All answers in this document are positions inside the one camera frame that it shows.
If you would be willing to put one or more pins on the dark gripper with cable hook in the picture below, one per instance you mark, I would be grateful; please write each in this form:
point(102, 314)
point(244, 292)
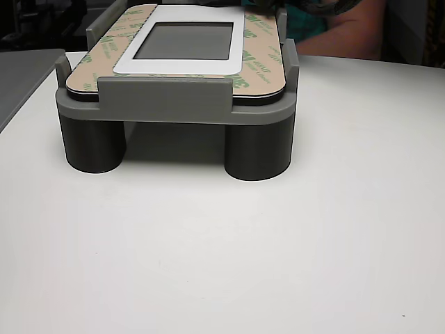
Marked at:
point(260, 5)

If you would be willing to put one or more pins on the person's bare forearm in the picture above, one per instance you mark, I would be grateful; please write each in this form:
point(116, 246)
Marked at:
point(347, 31)

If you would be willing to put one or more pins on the person's teal shirt torso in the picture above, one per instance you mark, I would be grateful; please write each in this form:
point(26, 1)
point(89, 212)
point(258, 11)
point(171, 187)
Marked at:
point(302, 24)

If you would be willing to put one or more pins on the white panel with grey screen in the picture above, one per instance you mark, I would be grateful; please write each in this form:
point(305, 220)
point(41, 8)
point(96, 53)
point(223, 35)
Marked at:
point(180, 41)

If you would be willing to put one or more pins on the grey printed fixture stand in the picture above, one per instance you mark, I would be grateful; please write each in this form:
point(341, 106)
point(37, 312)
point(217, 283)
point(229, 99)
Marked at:
point(163, 101)

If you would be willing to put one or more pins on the grey flat mat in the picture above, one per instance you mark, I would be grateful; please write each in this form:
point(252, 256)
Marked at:
point(21, 80)

